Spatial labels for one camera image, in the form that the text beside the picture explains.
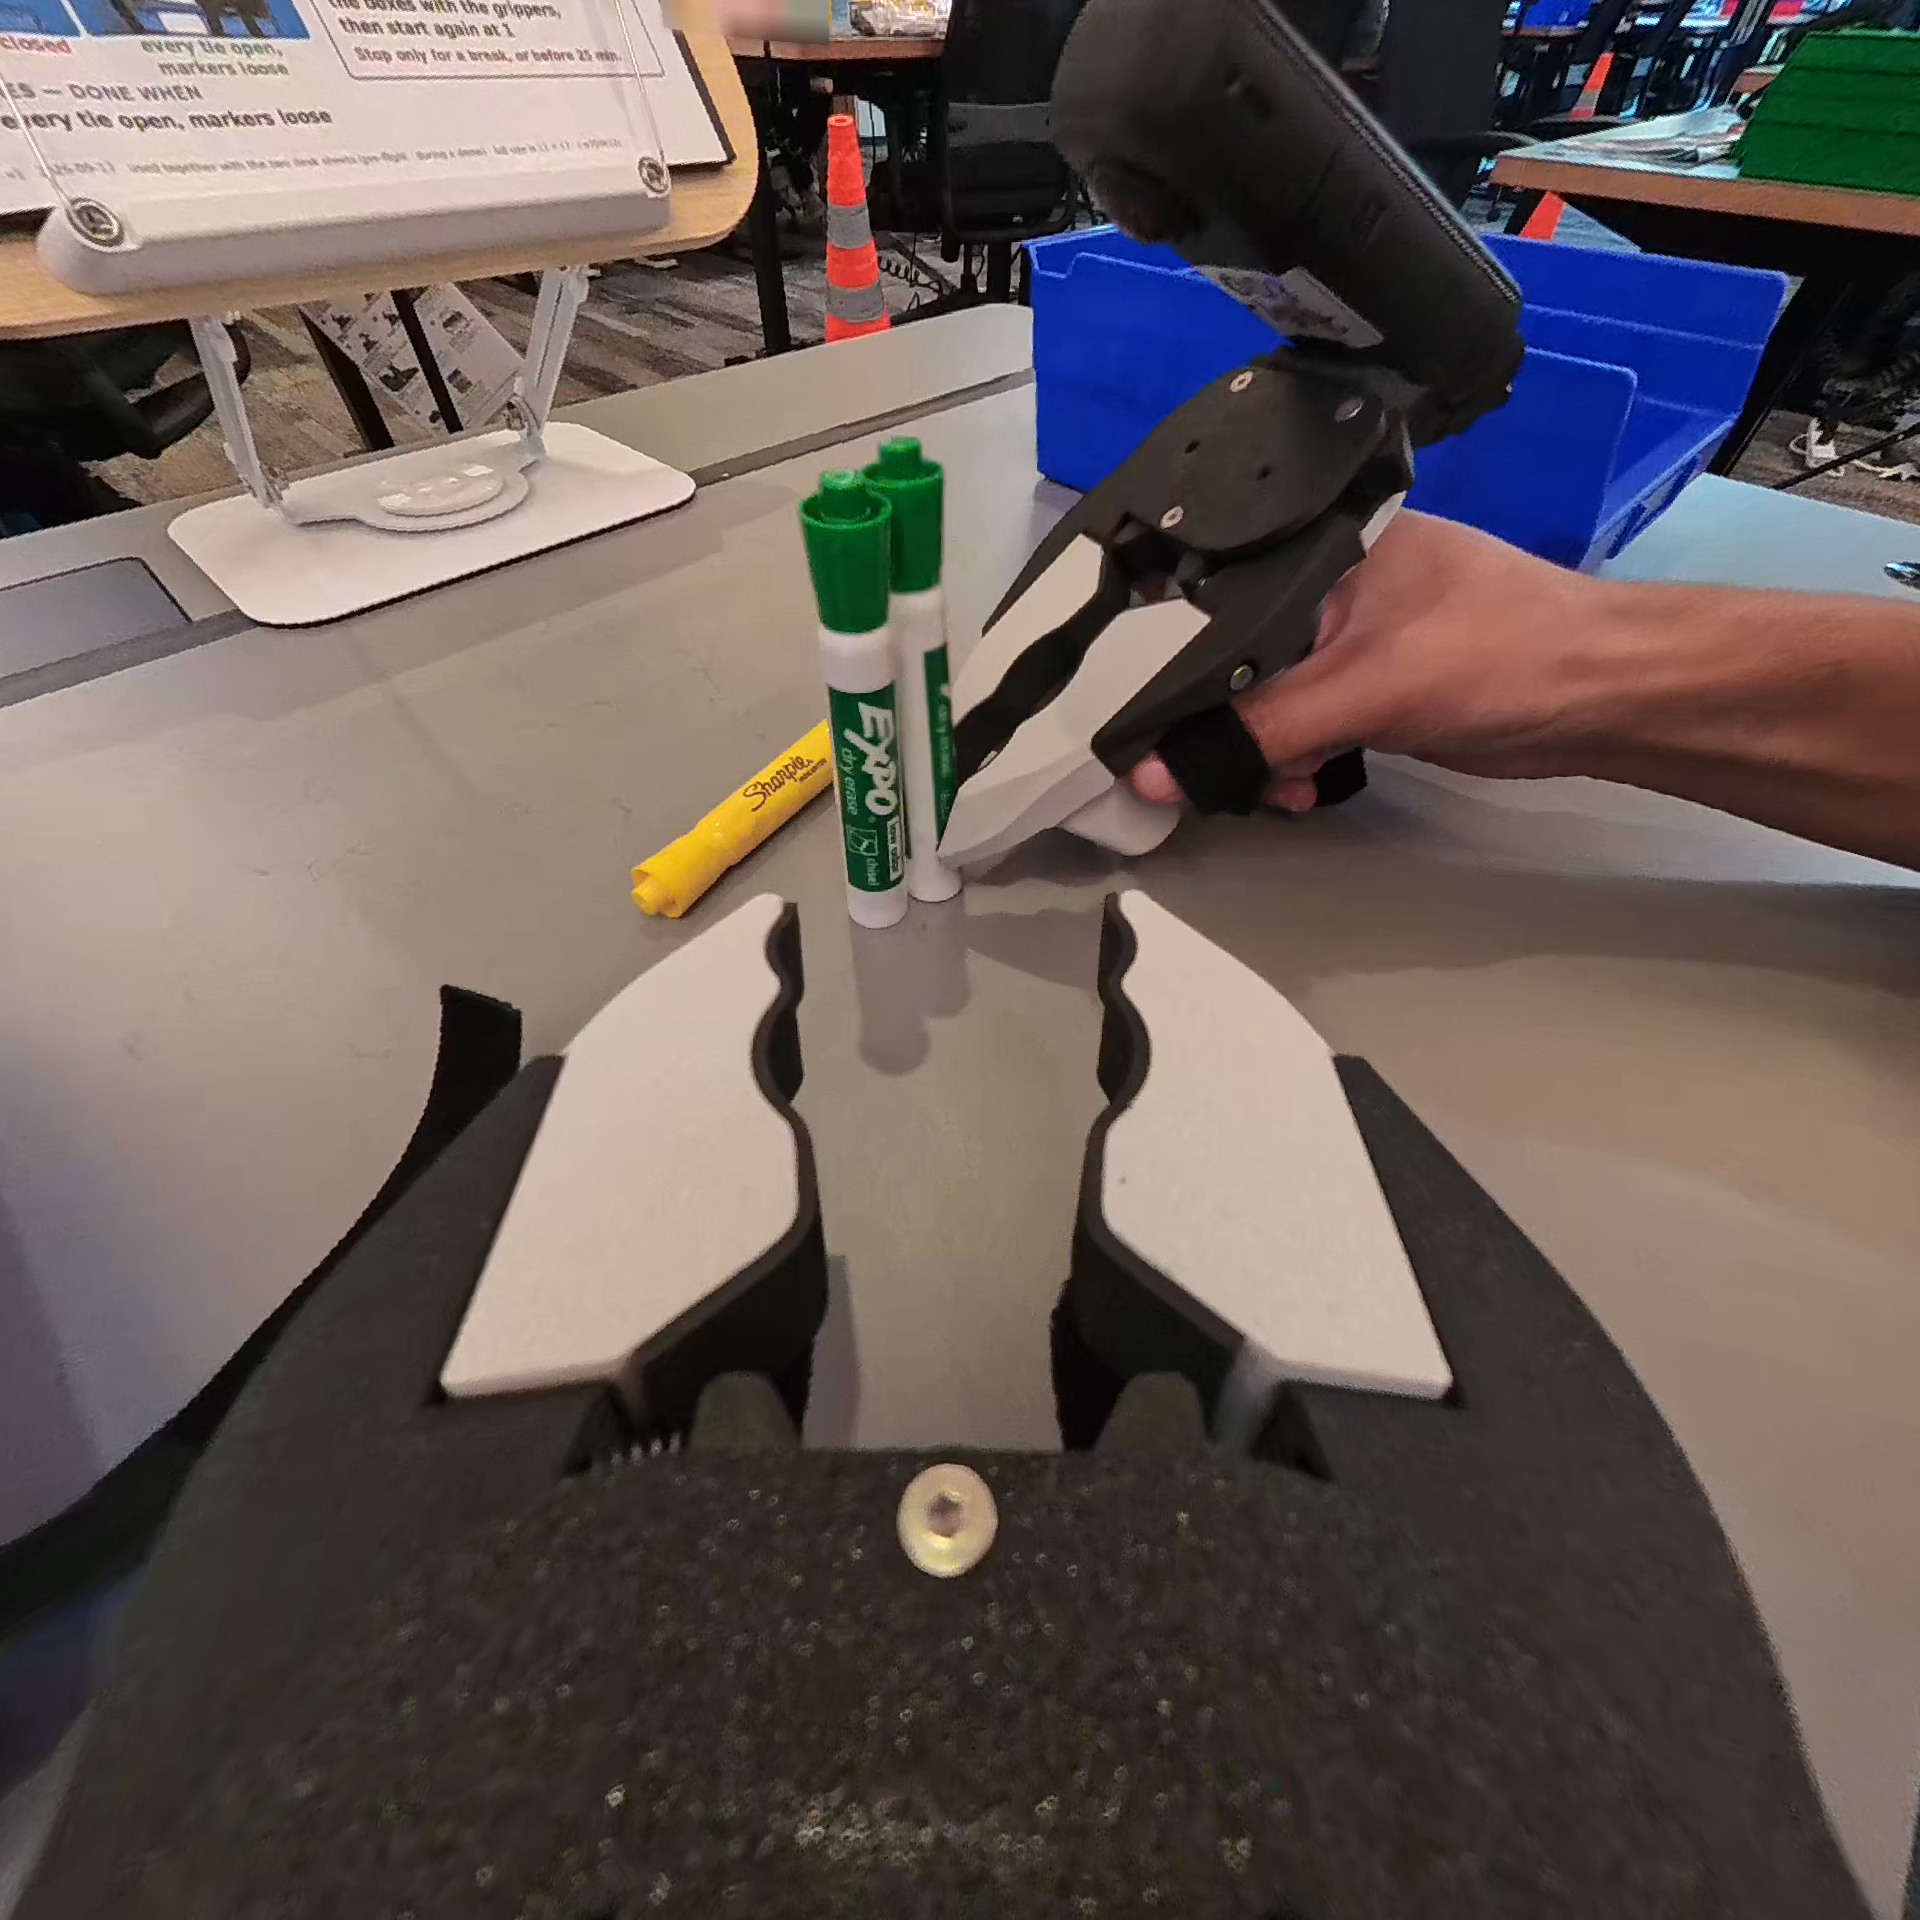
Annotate printed instruction sheet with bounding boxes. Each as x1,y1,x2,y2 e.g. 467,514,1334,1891
0,0,663,227

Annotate green dry erase marker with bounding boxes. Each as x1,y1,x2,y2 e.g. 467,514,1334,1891
798,467,913,930
864,433,962,905

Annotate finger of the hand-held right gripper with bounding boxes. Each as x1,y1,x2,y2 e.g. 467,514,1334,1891
935,599,1220,875
952,531,1117,752

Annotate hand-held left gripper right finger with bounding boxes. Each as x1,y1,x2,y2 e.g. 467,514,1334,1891
1051,887,1458,1445

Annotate stack of green bins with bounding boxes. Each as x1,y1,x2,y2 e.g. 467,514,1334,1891
1737,25,1920,198

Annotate blue plastic bin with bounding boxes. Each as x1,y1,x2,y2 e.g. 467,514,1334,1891
1024,224,1791,571

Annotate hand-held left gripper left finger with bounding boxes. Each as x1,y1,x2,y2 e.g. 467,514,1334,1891
438,892,831,1427

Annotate person's right hand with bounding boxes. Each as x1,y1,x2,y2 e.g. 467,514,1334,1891
1128,509,1593,820

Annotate printed leaflet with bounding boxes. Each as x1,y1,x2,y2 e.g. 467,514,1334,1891
301,275,528,438

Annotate yellow highlighter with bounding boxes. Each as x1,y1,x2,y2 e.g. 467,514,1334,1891
630,719,835,919

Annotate black office chair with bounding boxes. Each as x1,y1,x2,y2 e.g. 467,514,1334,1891
900,0,1087,302

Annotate grey desk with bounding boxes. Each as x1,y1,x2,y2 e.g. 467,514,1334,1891
0,304,1920,1920

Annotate white document stand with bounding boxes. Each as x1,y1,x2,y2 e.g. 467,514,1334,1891
0,0,701,630

